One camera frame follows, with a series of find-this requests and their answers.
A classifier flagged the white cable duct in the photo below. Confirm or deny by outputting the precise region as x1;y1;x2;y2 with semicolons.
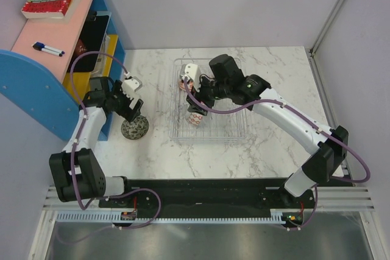
55;210;304;224

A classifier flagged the blue capped marker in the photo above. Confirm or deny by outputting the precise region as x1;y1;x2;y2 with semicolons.
41;47;65;57

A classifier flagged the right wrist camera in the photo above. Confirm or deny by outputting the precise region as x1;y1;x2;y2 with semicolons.
179;63;201;87

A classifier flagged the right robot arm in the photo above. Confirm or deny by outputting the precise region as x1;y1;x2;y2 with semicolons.
180;54;349;208

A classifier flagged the aluminium frame rail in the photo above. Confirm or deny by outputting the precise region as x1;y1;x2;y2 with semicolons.
308;0;347;58

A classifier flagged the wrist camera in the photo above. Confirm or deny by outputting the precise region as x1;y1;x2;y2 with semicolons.
121;72;143;98
179;63;201;87

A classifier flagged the white wire dish rack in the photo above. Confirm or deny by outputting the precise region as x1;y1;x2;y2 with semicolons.
169;58;247;143

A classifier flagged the dark floral bowl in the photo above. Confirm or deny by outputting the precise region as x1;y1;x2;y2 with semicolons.
121;115;149;140

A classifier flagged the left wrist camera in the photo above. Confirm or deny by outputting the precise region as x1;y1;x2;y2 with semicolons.
121;72;143;98

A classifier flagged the blue triangle pattern bowl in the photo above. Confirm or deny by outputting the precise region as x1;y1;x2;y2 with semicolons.
186;113;204;127

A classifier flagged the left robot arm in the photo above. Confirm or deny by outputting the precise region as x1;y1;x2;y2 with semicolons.
49;77;143;207

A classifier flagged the orange floral bowl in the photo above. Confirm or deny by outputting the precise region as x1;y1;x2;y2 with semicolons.
178;79;193;91

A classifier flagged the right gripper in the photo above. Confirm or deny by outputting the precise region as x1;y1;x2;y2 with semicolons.
186;74;230;116

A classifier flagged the yellow folder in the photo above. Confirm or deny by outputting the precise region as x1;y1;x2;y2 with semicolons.
62;33;118;104

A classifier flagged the purple cable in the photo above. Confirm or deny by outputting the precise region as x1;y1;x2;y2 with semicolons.
183;79;372;232
54;51;162;245

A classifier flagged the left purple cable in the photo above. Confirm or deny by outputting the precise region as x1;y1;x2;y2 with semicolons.
54;51;162;245

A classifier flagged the blue pink shelf unit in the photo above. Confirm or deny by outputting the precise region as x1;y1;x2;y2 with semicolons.
1;0;110;141

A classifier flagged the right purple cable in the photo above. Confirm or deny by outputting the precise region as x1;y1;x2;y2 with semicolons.
183;79;372;232

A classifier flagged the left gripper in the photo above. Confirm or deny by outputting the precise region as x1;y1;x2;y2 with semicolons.
107;81;143;122

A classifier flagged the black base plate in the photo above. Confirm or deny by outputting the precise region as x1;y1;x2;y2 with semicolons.
97;177;356;221

